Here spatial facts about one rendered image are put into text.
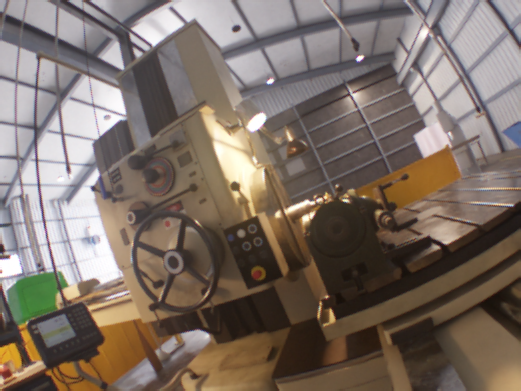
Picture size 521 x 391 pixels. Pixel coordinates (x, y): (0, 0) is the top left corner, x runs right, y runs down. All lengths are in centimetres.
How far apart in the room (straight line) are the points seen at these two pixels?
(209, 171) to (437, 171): 306
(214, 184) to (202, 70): 118
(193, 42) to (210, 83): 44
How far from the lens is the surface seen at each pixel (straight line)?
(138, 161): 127
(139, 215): 126
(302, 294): 179
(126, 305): 199
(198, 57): 218
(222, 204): 110
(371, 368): 132
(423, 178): 362
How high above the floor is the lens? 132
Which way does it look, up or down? 6 degrees up
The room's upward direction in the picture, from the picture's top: 23 degrees counter-clockwise
